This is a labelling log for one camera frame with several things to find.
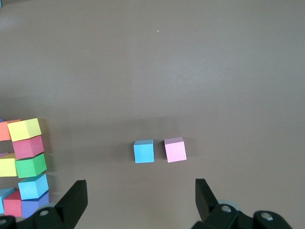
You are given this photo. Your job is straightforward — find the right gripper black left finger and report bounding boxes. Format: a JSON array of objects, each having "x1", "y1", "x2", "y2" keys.
[{"x1": 0, "y1": 180, "x2": 88, "y2": 229}]

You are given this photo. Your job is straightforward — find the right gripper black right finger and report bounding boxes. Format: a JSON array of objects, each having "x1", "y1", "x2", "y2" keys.
[{"x1": 193, "y1": 178, "x2": 295, "y2": 229}]

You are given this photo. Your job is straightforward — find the purple foam cube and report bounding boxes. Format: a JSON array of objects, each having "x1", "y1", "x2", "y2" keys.
[{"x1": 20, "y1": 190, "x2": 50, "y2": 219}]

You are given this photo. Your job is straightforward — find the light blue foam cube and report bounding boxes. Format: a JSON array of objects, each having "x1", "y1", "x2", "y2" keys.
[
  {"x1": 133, "y1": 139, "x2": 155, "y2": 164},
  {"x1": 18, "y1": 173, "x2": 50, "y2": 200},
  {"x1": 0, "y1": 187, "x2": 15, "y2": 214}
]

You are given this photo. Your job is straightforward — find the red foam cube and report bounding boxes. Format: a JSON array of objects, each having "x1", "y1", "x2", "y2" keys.
[
  {"x1": 11, "y1": 135, "x2": 45, "y2": 160},
  {"x1": 3, "y1": 189, "x2": 22, "y2": 217}
]

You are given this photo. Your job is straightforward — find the green foam cube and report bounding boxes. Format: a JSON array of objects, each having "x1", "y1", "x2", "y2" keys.
[{"x1": 15, "y1": 153, "x2": 48, "y2": 179}]

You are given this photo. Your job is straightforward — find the yellow foam cube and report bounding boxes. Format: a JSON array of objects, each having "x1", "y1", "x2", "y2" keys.
[
  {"x1": 7, "y1": 118, "x2": 42, "y2": 142},
  {"x1": 0, "y1": 153, "x2": 19, "y2": 177}
]

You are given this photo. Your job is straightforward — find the orange foam cube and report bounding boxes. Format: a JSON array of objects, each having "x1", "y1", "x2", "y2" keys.
[{"x1": 0, "y1": 119, "x2": 21, "y2": 142}]

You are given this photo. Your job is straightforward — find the large table cover mat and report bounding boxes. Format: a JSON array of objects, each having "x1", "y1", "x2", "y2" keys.
[{"x1": 0, "y1": 0, "x2": 305, "y2": 229}]

